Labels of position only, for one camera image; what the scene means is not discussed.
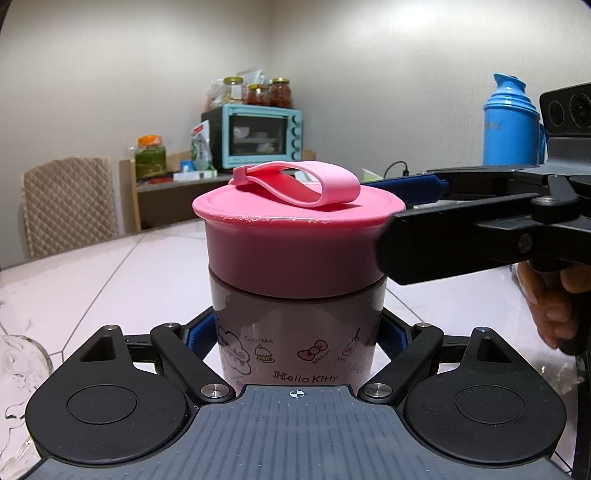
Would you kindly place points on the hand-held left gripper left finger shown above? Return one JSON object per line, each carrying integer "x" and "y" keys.
{"x": 201, "y": 334}

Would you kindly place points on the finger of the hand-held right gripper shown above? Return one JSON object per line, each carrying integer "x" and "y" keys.
{"x": 411, "y": 189}
{"x": 438, "y": 249}

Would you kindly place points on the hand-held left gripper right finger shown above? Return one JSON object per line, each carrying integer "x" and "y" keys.
{"x": 397, "y": 337}

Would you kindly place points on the pink printed thermos bottle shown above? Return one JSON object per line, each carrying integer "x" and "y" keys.
{"x": 295, "y": 323}

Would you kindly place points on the person's right hand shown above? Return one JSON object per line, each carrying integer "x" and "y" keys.
{"x": 547, "y": 309}

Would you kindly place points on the blue thermos jug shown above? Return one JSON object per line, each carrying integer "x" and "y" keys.
{"x": 508, "y": 129}

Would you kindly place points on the teal toaster oven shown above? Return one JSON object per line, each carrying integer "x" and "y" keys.
{"x": 295, "y": 138}

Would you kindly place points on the wooden shelf unit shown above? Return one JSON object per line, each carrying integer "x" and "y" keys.
{"x": 157, "y": 203}

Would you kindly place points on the flat white box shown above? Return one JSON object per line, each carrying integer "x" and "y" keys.
{"x": 196, "y": 174}

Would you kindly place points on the tall jar with red contents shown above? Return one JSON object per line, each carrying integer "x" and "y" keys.
{"x": 280, "y": 94}

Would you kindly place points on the small blue box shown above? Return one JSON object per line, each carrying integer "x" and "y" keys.
{"x": 186, "y": 166}

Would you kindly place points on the small jar with red contents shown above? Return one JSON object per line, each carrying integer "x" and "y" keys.
{"x": 257, "y": 96}

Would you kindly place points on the clear glass cup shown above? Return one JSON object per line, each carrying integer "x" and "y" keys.
{"x": 23, "y": 369}

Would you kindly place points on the green jar with orange lid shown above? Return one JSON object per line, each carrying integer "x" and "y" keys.
{"x": 150, "y": 159}

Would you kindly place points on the quilted beige chair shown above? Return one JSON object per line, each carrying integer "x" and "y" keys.
{"x": 69, "y": 207}

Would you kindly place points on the green and white packet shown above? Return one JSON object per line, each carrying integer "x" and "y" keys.
{"x": 201, "y": 147}

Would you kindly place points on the white paper packet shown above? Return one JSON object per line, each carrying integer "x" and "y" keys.
{"x": 251, "y": 76}

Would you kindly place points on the glass jar with pale contents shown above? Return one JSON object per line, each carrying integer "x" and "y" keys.
{"x": 233, "y": 90}

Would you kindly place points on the clear bag of snacks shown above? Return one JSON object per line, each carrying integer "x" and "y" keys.
{"x": 213, "y": 97}

